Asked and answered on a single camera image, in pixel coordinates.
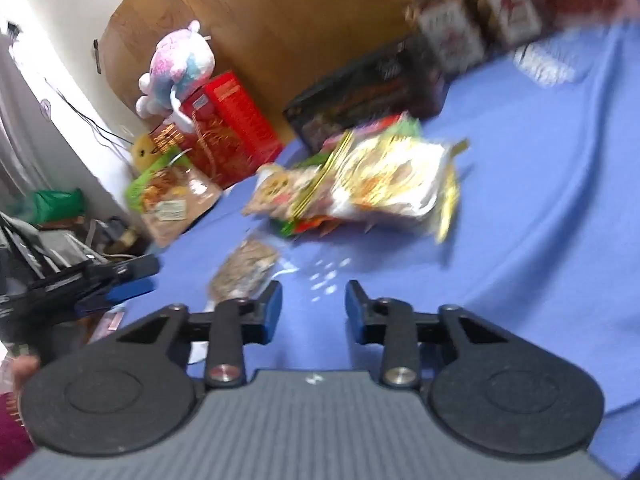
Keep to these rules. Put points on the black wall fixture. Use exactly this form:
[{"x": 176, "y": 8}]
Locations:
[{"x": 13, "y": 30}]

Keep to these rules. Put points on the green plastic bag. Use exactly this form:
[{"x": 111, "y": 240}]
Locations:
[{"x": 57, "y": 205}]

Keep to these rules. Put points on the black printed box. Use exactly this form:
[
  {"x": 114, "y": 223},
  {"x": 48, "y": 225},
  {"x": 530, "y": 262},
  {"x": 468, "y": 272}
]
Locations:
[{"x": 365, "y": 95}]

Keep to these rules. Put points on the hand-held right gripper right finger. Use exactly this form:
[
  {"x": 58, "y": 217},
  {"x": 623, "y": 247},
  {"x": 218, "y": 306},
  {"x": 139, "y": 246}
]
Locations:
[{"x": 352, "y": 310}]

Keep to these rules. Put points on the wooden board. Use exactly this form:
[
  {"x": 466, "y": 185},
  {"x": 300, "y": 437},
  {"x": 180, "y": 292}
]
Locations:
[{"x": 300, "y": 20}]

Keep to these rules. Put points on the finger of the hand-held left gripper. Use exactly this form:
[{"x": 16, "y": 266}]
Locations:
[
  {"x": 125, "y": 291},
  {"x": 135, "y": 266}
]

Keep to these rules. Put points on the pastel plush toy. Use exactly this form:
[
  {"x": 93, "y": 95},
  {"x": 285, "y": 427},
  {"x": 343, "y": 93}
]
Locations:
[{"x": 180, "y": 65}]

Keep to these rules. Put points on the red snack packet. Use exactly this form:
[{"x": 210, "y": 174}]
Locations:
[{"x": 320, "y": 226}]

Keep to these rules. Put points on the clear brown snack packet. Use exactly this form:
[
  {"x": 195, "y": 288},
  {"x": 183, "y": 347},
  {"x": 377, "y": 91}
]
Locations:
[{"x": 242, "y": 270}]

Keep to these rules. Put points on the kraft paper snack bag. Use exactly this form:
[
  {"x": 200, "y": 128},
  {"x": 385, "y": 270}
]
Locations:
[{"x": 170, "y": 200}]

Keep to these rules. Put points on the blue printed cloth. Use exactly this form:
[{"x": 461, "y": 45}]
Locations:
[{"x": 525, "y": 210}]

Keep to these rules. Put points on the person's left forearm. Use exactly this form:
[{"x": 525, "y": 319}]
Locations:
[{"x": 12, "y": 425}]

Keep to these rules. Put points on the clear nut jar gold lid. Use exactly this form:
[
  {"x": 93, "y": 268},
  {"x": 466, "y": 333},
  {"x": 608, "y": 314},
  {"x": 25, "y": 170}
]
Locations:
[{"x": 450, "y": 35}]

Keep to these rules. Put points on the pink packet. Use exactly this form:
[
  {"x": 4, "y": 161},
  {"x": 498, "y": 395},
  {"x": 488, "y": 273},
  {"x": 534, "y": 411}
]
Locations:
[{"x": 110, "y": 325}]

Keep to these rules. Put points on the grey curtain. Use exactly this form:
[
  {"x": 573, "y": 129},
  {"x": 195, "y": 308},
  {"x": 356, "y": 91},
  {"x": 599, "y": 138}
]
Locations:
[{"x": 20, "y": 135}]

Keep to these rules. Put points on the yellow plush toy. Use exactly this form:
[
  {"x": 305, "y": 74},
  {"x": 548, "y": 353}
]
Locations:
[{"x": 145, "y": 152}]

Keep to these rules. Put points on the person's left hand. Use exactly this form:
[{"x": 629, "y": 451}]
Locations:
[{"x": 25, "y": 370}]

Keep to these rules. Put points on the grey cloth bag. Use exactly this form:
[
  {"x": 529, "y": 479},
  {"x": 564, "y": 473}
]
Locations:
[{"x": 65, "y": 245}]

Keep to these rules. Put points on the beige snack packet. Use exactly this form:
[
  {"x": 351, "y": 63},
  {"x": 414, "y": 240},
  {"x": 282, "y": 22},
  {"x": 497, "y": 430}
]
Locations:
[{"x": 285, "y": 190}]

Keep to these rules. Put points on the white yellow snack bag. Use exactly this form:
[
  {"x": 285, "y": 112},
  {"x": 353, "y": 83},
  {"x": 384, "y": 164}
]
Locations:
[{"x": 395, "y": 180}]

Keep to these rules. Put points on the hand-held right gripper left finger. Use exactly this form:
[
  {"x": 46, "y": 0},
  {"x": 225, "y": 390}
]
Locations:
[{"x": 272, "y": 310}]

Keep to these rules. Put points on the red gold printed box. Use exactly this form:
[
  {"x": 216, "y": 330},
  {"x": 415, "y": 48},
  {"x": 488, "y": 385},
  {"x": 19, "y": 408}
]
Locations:
[{"x": 167, "y": 137}]

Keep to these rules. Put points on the red gift bag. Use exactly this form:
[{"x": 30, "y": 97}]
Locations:
[{"x": 235, "y": 130}]

